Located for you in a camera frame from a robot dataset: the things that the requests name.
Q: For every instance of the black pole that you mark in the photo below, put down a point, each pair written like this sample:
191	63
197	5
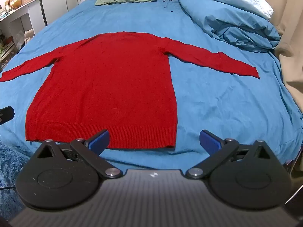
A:
41	2

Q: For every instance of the red knit sweater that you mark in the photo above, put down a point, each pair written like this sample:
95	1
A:
101	87

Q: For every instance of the beige curtain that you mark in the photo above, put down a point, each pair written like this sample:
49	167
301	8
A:
291	42

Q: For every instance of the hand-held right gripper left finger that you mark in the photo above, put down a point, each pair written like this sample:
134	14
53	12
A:
99	140

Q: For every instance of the blue duvet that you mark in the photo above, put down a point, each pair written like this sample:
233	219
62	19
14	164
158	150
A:
227	19

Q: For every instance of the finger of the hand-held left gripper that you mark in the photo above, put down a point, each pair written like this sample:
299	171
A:
6	114

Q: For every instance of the blue fluffy rug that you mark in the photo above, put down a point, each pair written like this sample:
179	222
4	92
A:
10	170

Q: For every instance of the white desk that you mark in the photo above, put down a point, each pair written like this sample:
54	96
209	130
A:
14	16

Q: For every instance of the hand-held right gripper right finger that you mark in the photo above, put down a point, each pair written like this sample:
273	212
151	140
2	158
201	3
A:
209	140

